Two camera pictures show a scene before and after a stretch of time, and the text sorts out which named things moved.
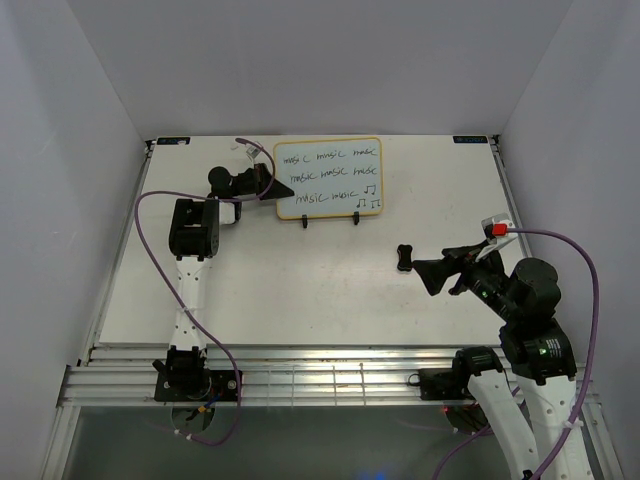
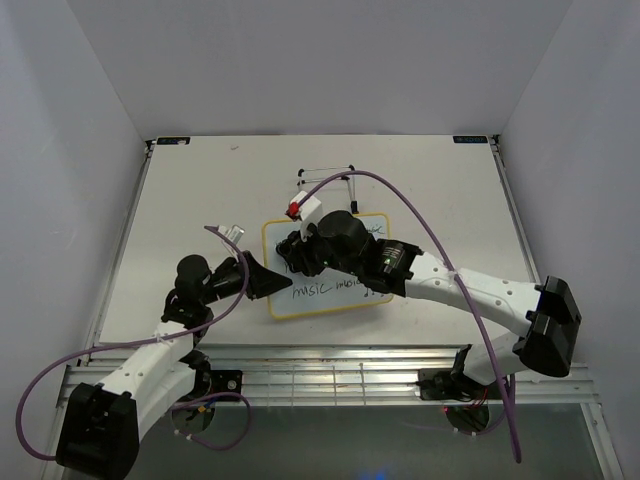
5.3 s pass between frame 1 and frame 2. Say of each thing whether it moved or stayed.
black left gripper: moved
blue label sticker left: stayed
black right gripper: moved
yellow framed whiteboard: moved
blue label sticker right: stayed
